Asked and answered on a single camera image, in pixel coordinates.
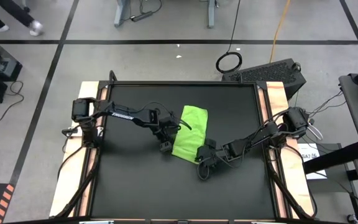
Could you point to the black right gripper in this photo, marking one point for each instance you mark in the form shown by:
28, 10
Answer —
216, 154

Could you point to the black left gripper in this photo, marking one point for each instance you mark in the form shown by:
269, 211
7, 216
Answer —
168, 132

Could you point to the lime green towel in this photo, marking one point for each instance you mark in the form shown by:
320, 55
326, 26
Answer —
191, 130

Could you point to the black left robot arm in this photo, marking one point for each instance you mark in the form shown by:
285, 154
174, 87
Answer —
123, 113

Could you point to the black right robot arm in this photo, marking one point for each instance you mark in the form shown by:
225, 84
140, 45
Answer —
259, 133

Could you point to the black perforated computer tower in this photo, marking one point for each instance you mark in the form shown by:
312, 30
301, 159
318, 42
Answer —
266, 73

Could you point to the white printed paper sheet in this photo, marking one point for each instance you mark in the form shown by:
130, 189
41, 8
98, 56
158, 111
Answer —
306, 147

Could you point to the black silver side clamp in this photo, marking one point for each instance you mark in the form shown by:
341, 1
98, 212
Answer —
68, 131

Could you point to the grey desk leg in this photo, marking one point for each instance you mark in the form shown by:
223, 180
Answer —
120, 15
211, 15

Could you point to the black power strip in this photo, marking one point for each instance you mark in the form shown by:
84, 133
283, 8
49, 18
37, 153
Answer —
141, 16

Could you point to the black desk base beam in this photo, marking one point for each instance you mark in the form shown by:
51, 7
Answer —
334, 157

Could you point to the black caster wheel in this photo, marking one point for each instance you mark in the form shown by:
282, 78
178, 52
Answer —
352, 218

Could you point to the black grey equipment box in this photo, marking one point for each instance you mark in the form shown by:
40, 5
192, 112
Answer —
2, 62

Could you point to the person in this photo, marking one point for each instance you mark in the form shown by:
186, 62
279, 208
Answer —
17, 12

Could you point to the black aluminium table frame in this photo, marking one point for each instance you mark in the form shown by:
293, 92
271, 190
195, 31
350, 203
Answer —
182, 83

